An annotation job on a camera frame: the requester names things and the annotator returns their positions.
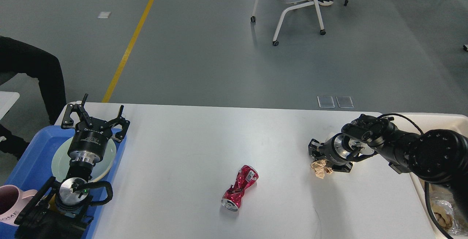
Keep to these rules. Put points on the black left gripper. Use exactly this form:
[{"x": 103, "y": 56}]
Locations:
[{"x": 90, "y": 142}]

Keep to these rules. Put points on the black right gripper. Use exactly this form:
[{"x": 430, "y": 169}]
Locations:
[{"x": 334, "y": 150}]

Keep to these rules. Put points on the brown paper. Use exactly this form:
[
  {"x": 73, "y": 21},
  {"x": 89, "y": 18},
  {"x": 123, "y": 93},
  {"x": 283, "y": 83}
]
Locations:
[
  {"x": 320, "y": 168},
  {"x": 444, "y": 219}
]

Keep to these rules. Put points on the green plate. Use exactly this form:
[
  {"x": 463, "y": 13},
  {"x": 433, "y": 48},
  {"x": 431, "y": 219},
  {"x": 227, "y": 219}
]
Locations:
[{"x": 60, "y": 162}]

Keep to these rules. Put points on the pink HOME mug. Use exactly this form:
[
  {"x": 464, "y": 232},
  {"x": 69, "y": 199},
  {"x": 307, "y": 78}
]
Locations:
[{"x": 12, "y": 202}]

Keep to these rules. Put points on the clear plastic wrap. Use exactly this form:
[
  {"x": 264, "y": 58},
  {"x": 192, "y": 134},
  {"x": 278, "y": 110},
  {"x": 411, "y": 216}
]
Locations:
[{"x": 446, "y": 200}]

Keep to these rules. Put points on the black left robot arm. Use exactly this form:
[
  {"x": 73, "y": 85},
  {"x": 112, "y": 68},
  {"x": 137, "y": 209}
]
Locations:
[{"x": 59, "y": 208}]

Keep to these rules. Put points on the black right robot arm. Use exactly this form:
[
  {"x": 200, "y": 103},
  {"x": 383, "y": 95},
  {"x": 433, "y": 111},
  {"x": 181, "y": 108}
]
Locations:
[{"x": 438, "y": 156}]

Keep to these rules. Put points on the beige plastic bin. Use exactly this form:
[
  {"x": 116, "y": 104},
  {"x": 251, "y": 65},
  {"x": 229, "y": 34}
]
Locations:
[{"x": 426, "y": 122}]

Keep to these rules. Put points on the dark seated figure left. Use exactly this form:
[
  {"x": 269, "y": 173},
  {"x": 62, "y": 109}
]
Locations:
[{"x": 20, "y": 57}]

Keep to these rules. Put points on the crushed red soda can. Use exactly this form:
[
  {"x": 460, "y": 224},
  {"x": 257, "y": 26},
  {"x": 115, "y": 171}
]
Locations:
[{"x": 246, "y": 177}]

